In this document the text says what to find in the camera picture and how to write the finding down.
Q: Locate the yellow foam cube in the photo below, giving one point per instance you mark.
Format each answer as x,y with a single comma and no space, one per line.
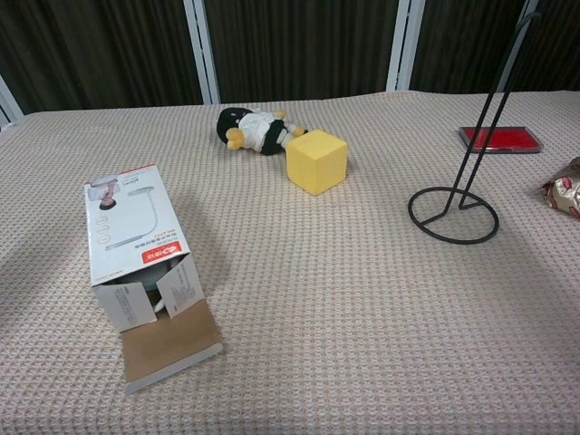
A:
317,158

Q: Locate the beige woven tablecloth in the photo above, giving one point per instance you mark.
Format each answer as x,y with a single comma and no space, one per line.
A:
317,294

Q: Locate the black white plush doll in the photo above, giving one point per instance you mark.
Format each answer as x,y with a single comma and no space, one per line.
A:
258,129

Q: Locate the white lamp carton box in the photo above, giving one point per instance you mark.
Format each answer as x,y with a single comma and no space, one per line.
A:
131,226

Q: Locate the red ink pad case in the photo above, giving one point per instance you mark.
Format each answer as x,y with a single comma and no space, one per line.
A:
503,138

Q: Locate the gold wrapped package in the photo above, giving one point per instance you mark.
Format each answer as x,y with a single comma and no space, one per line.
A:
566,192

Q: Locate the white partition frame post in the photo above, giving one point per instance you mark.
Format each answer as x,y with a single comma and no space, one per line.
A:
204,50
9,106
534,5
403,45

